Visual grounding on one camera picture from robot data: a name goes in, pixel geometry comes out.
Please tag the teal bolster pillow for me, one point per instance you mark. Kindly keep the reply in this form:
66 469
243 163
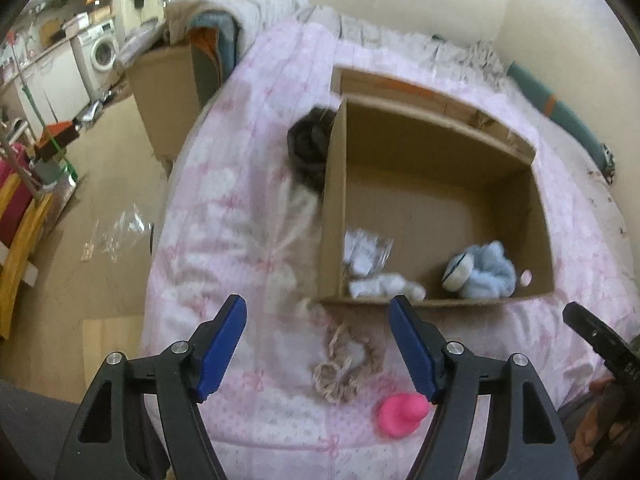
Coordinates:
545 101

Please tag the clear plastic bag on floor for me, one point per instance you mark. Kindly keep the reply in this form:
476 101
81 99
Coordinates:
114 239

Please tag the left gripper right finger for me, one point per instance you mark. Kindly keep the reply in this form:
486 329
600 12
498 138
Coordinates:
524 437

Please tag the red suitcase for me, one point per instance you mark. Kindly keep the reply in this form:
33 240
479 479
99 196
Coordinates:
13 214

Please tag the clear plastic packet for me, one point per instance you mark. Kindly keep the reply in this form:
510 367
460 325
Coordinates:
365 253

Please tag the pink rubber toy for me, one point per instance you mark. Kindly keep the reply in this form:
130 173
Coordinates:
401 414

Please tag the open cardboard box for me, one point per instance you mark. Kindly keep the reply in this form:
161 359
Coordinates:
433 175

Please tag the person's right hand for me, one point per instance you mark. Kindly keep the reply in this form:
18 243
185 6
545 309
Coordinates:
608 421

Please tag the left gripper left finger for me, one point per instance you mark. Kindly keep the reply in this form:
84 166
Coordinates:
139 419

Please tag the white cabinet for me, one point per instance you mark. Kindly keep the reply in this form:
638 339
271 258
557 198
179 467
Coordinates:
57 89

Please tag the white floral blanket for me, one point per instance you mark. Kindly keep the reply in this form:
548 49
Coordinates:
244 20

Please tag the beige lace scrunchie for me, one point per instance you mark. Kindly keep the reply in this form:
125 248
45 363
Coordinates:
352 358

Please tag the white fluffy soft item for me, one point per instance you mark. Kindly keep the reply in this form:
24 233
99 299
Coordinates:
386 285

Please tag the yellow wooden frame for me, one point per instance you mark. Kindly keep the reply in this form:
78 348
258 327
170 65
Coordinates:
15 265

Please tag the white washing machine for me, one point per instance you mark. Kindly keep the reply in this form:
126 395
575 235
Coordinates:
96 49

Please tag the dark striped garment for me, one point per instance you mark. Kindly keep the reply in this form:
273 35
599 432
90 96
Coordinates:
308 145

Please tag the light blue plush toy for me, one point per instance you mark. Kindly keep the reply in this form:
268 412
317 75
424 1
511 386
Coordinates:
480 272

